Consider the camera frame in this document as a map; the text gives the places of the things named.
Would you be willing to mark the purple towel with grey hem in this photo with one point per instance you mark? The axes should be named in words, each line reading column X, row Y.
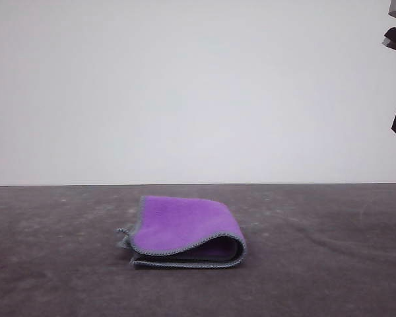
column 184, row 224

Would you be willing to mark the grey table cloth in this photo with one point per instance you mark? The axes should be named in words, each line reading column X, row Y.
column 69, row 264

